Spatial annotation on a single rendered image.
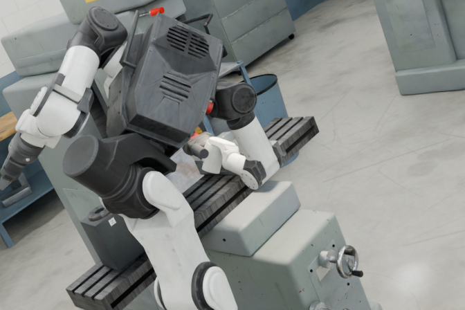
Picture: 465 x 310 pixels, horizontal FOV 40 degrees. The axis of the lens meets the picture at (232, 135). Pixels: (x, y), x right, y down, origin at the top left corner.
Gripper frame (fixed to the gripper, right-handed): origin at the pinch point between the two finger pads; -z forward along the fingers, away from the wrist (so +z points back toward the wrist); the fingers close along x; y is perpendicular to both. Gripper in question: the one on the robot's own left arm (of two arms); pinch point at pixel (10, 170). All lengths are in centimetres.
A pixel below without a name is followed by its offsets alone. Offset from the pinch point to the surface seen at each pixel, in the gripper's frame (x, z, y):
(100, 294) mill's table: -18.5, -14.7, -43.7
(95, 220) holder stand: 2.5, -8.5, -32.9
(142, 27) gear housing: 50, 35, -16
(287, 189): 36, 15, -95
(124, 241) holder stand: 0.1, -9.3, -45.0
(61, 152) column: 57, -49, -22
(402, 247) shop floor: 78, -21, -199
